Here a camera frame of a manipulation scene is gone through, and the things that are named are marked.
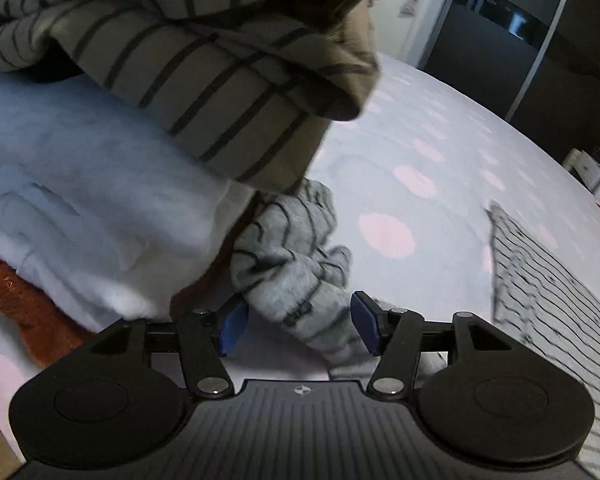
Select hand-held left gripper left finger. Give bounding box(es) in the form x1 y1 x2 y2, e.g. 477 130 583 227
87 294 249 401

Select white fluffy blanket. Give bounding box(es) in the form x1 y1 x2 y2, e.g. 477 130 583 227
0 72 258 333

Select white door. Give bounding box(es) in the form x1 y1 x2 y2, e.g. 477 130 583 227
397 0 463 68

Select rust orange cloth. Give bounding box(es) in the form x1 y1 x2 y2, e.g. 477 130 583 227
0 195 261 376

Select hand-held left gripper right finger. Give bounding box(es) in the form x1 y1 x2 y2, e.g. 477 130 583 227
351 291 518 401

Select polka dot bed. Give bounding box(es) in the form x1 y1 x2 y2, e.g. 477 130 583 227
0 52 600 480

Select black sliding wardrobe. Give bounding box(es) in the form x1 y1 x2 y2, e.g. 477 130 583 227
417 0 600 166

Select thin black striped grey garment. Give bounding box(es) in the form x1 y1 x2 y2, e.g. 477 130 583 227
487 200 600 480

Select tan striped garment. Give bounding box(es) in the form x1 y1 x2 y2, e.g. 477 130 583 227
0 0 398 196

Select white nightstand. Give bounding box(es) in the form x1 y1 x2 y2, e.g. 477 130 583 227
562 147 600 206

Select grey striped bow print garment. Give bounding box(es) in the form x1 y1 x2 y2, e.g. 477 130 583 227
229 177 446 381

